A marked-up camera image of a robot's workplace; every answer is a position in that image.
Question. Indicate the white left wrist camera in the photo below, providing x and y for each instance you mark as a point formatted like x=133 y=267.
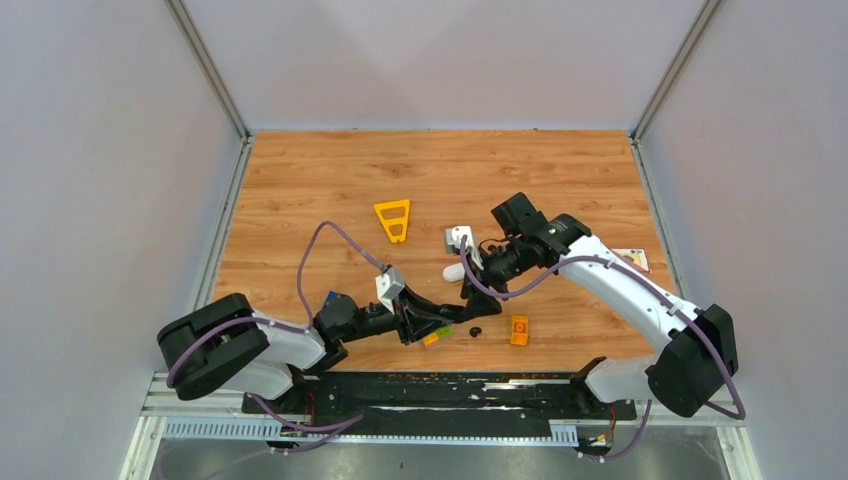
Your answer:
x=389 y=284

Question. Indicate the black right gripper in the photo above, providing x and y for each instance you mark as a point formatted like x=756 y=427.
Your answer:
x=481 y=304

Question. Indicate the orange arch toy block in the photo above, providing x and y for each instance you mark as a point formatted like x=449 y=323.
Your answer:
x=519 y=330

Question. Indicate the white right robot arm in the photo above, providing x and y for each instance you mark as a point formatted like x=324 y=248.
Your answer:
x=695 y=353

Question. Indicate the white earbud charging case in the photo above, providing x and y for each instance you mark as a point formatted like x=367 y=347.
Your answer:
x=453 y=273

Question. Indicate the black earbud charging case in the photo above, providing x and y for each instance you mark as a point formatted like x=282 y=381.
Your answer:
x=453 y=313

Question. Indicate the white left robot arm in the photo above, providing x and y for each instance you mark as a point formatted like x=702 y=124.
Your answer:
x=227 y=344

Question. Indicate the white slotted cable duct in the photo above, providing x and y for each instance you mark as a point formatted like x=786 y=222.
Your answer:
x=266 y=429

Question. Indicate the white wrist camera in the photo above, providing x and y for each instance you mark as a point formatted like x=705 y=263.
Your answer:
x=459 y=241
x=389 y=284

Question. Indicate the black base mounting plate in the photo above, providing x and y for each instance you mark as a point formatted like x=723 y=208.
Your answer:
x=445 y=403

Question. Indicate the yellow triangular toy block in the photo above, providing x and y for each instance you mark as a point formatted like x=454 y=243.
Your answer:
x=394 y=218

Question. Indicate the orange green toy brick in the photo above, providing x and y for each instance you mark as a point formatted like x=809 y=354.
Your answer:
x=437 y=336

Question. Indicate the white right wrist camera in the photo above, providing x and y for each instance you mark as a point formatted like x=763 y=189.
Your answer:
x=459 y=241

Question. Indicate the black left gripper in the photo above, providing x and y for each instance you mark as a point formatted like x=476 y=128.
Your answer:
x=415 y=317

